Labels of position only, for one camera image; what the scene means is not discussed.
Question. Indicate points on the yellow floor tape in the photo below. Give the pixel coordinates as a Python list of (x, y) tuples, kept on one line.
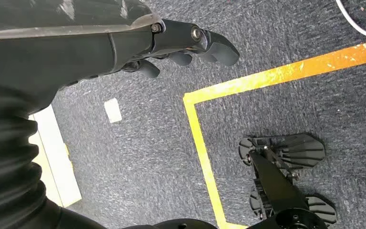
[(202, 151)]

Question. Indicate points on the light wood desk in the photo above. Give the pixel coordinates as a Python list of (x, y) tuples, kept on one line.
[(60, 164)]

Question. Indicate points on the black robot foot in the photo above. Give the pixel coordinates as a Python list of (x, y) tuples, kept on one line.
[(299, 151), (323, 209)]

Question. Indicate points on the silver floor socket cover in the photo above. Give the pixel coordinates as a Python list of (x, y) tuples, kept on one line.
[(113, 110)]

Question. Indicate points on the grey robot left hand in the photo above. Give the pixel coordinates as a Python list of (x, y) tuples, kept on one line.
[(60, 53)]

